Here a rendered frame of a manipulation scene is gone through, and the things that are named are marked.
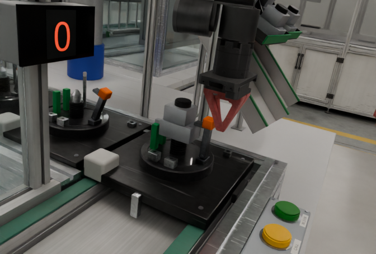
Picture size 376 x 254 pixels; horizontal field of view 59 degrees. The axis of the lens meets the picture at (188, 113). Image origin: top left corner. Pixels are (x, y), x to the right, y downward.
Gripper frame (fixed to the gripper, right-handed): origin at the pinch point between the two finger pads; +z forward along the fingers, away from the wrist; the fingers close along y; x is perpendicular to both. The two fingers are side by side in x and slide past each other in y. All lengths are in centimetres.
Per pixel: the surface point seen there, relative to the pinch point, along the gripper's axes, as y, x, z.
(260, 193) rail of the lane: -2.1, 8.6, 10.9
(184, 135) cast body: 1.9, -5.7, 2.8
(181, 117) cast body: 2.0, -6.7, -0.3
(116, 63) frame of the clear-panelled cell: -86, -92, 19
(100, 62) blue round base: -61, -80, 13
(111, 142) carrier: 1.4, -22.1, 9.8
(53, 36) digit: 20.1, -16.8, -13.3
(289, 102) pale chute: -47.9, 3.3, 6.1
